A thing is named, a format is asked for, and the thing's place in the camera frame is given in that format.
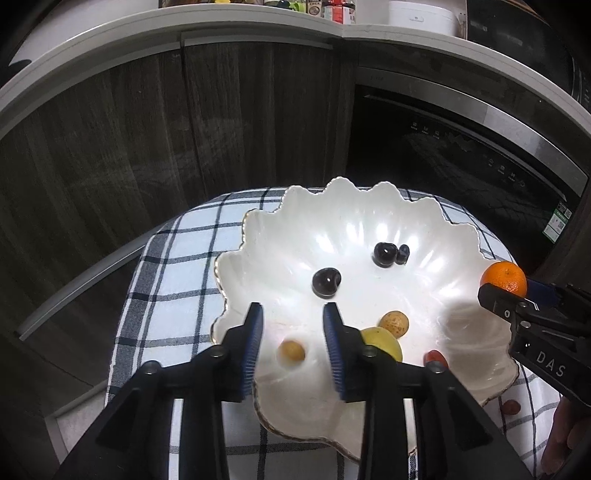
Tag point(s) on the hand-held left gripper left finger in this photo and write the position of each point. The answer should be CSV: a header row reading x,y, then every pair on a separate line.
x,y
253,350

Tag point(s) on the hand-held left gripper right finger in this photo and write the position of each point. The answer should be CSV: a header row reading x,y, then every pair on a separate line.
x,y
333,350

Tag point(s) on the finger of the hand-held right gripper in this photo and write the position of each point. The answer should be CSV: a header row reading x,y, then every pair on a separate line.
x,y
501,302
541,290

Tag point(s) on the orange mandarin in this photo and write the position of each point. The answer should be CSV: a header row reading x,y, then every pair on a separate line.
x,y
503,274

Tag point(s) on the tan longan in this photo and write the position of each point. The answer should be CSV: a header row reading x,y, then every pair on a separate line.
x,y
292,351
394,324

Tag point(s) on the yellow round fruit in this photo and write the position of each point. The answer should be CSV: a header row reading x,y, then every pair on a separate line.
x,y
383,341

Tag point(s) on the dark plum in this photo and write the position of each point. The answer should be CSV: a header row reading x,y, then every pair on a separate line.
x,y
326,282

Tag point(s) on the white scalloped plate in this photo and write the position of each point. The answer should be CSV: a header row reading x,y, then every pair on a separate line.
x,y
415,240

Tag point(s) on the blueberry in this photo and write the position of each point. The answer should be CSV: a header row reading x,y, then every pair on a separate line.
x,y
403,254

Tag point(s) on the person's right hand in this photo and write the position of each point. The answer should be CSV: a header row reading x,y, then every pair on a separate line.
x,y
561,436

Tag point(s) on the green white sticker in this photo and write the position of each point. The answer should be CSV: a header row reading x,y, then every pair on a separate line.
x,y
556,224

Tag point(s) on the dark wood side panel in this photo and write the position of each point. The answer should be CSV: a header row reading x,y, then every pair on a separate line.
x,y
582,230

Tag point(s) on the checked white cloth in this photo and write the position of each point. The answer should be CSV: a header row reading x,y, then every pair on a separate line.
x,y
184,240

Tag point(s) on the grey metal bar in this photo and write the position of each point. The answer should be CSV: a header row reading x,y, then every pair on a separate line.
x,y
83,286

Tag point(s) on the black dishwasher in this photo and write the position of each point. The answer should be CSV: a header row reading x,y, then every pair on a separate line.
x,y
392,152

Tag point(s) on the dark wood cabinet door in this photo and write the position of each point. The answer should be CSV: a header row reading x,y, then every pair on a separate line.
x,y
268,115
92,152

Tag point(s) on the black microwave oven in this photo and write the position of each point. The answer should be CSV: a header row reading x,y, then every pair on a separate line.
x,y
531,37

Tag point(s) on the white rice cooker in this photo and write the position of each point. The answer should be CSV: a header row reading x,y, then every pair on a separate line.
x,y
415,16

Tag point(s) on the white kitchen countertop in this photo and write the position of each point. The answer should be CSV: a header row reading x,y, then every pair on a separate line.
x,y
138,27

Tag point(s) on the green plastic container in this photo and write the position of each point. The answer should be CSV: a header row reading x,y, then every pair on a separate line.
x,y
279,3

